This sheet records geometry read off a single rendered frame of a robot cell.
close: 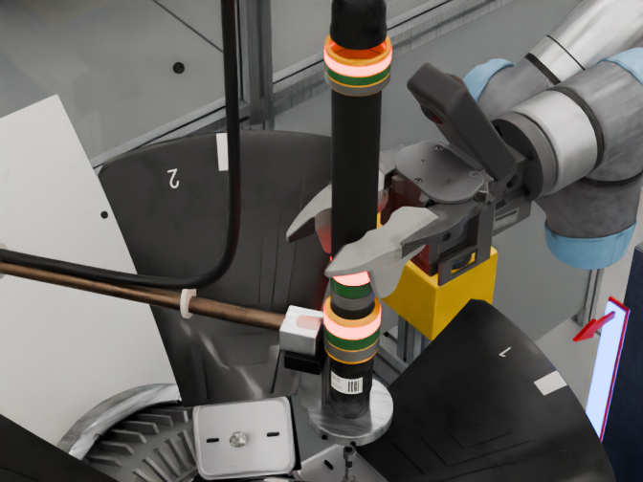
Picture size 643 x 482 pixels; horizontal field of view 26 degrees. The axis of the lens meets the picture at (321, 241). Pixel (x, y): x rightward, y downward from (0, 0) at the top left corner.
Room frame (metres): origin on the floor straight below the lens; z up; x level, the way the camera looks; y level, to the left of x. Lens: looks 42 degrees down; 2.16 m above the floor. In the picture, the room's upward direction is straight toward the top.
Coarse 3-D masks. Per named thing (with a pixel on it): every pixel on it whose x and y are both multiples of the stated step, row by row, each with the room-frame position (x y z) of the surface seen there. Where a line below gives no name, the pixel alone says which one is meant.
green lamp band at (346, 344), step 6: (324, 324) 0.75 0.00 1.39; (324, 330) 0.75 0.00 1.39; (378, 330) 0.74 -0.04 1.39; (330, 336) 0.74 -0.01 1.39; (372, 336) 0.74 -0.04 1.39; (378, 336) 0.74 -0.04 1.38; (330, 342) 0.74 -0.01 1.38; (336, 342) 0.73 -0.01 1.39; (342, 342) 0.73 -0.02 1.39; (348, 342) 0.73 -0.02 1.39; (354, 342) 0.73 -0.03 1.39; (360, 342) 0.73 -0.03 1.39; (366, 342) 0.73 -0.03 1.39; (372, 342) 0.74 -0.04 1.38; (342, 348) 0.73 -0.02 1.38; (348, 348) 0.73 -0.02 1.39; (354, 348) 0.73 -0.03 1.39; (360, 348) 0.73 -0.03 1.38
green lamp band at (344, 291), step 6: (330, 282) 0.75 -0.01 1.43; (336, 282) 0.74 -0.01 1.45; (336, 288) 0.74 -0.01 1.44; (342, 288) 0.74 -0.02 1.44; (348, 288) 0.74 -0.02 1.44; (354, 288) 0.74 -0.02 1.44; (360, 288) 0.74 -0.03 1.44; (366, 288) 0.74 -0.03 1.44; (342, 294) 0.74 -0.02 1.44; (348, 294) 0.74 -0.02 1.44; (354, 294) 0.74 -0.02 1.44; (360, 294) 0.74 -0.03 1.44; (366, 294) 0.74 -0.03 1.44
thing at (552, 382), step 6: (552, 372) 0.91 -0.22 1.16; (546, 378) 0.90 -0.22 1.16; (552, 378) 0.90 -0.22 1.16; (558, 378) 0.90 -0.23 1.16; (540, 384) 0.89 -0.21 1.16; (546, 384) 0.89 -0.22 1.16; (552, 384) 0.89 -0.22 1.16; (558, 384) 0.89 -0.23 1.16; (564, 384) 0.90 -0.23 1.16; (546, 390) 0.89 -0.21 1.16; (552, 390) 0.89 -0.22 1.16
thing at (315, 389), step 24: (288, 312) 0.77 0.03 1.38; (312, 312) 0.77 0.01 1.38; (288, 336) 0.75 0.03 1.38; (312, 336) 0.75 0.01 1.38; (288, 360) 0.75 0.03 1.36; (312, 360) 0.74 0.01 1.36; (312, 384) 0.75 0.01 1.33; (312, 408) 0.75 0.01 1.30; (384, 408) 0.75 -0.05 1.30; (336, 432) 0.72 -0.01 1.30; (360, 432) 0.72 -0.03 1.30; (384, 432) 0.73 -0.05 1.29
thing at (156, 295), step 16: (0, 272) 0.83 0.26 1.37; (16, 272) 0.82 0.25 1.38; (32, 272) 0.82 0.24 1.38; (48, 272) 0.82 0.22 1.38; (80, 288) 0.81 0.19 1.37; (96, 288) 0.80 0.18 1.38; (112, 288) 0.80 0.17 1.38; (128, 288) 0.80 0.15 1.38; (144, 288) 0.80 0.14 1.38; (160, 304) 0.79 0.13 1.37; (176, 304) 0.79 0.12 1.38; (192, 304) 0.78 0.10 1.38; (208, 304) 0.78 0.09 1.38; (224, 304) 0.78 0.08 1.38; (240, 320) 0.77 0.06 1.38; (256, 320) 0.77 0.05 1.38; (272, 320) 0.77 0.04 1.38
